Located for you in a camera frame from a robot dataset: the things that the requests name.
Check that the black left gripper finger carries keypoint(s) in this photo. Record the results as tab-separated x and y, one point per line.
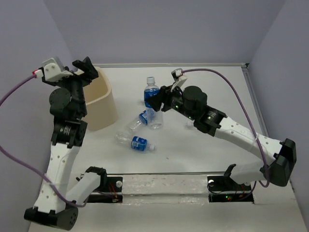
90	72
78	64

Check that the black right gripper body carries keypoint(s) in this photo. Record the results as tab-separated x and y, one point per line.
173	99

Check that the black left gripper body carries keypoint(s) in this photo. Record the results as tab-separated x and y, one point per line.
77	80

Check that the clear unlabelled bottle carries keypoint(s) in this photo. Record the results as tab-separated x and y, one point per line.
190	124

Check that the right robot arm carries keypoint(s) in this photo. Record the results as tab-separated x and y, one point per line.
277	158

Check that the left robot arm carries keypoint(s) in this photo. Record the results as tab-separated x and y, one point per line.
56	206

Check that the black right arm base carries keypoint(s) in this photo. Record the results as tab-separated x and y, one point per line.
222	189

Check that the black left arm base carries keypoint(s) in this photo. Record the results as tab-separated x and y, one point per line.
111	192

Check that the cream plastic bin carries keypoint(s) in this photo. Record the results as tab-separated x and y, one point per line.
100	104

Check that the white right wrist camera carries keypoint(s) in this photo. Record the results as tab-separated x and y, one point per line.
179	78

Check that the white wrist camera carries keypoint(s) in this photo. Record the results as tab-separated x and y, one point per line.
54	70
179	78

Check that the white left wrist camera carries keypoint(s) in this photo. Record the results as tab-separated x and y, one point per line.
54	70

